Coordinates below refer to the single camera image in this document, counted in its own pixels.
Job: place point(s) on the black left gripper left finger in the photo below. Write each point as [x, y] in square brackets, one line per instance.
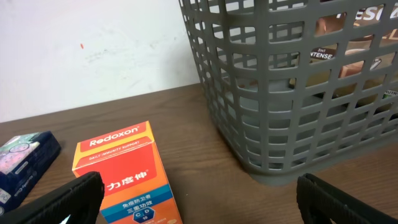
[78, 201]

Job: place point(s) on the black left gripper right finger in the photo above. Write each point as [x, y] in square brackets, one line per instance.
[321, 203]

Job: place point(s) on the brown Nescafe Gold coffee bag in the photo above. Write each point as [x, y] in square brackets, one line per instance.
[347, 60]

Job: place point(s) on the orange Redoxon box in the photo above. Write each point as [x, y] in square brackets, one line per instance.
[136, 187]

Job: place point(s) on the Kleenex tissue multipack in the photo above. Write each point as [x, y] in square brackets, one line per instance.
[24, 160]

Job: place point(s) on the grey plastic basket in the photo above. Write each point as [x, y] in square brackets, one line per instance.
[244, 51]

